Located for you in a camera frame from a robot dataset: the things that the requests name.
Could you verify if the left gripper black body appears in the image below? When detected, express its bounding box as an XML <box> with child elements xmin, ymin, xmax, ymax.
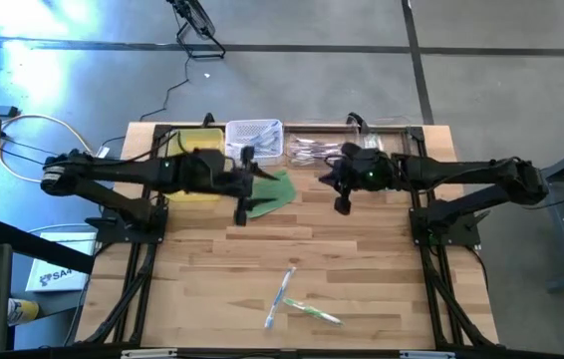
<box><xmin>181</xmin><ymin>144</ymin><xmax>259</xmax><ymax>227</ymax></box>

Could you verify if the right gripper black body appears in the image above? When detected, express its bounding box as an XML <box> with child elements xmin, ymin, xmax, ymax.
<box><xmin>334</xmin><ymin>142</ymin><xmax>406</xmax><ymax>216</ymax></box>

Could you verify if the green cloth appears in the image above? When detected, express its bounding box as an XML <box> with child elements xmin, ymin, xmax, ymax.
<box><xmin>245</xmin><ymin>169</ymin><xmax>298</xmax><ymax>220</ymax></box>

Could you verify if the white perforated plastic basket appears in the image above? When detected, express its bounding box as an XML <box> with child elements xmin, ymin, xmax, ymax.
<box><xmin>224</xmin><ymin>118</ymin><xmax>286</xmax><ymax>168</ymax></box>

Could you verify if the yellow plastic tray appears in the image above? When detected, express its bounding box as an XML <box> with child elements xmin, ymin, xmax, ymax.
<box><xmin>161</xmin><ymin>128</ymin><xmax>226</xmax><ymax>203</ymax></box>

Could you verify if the clear plastic bin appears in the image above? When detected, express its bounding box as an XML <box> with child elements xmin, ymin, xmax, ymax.
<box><xmin>359</xmin><ymin>117</ymin><xmax>425</xmax><ymax>189</ymax></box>
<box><xmin>281</xmin><ymin>119</ymin><xmax>363</xmax><ymax>171</ymax></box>

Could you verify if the black floor fan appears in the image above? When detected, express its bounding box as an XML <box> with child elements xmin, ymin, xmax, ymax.
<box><xmin>164</xmin><ymin>0</ymin><xmax>227</xmax><ymax>60</ymax></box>

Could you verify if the white printed cardboard box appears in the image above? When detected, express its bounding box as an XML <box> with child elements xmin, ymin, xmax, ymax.
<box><xmin>25</xmin><ymin>231</ymin><xmax>98</xmax><ymax>293</ymax></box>

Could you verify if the black diagonal beam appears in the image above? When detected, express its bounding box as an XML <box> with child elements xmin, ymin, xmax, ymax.
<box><xmin>0</xmin><ymin>218</ymin><xmax>97</xmax><ymax>275</ymax></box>

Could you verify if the yellow white can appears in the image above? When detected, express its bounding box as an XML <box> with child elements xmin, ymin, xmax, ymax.
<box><xmin>7</xmin><ymin>297</ymin><xmax>40</xmax><ymax>326</ymax></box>

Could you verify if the black fan cable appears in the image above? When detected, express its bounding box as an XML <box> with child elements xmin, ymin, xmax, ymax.
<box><xmin>138</xmin><ymin>55</ymin><xmax>192</xmax><ymax>124</ymax></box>

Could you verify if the yellow floor cable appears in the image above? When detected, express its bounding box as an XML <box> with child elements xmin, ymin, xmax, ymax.
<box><xmin>0</xmin><ymin>82</ymin><xmax>99</xmax><ymax>184</ymax></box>

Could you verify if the black floor cable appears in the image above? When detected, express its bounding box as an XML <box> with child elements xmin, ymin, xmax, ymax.
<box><xmin>0</xmin><ymin>138</ymin><xmax>59</xmax><ymax>157</ymax></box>

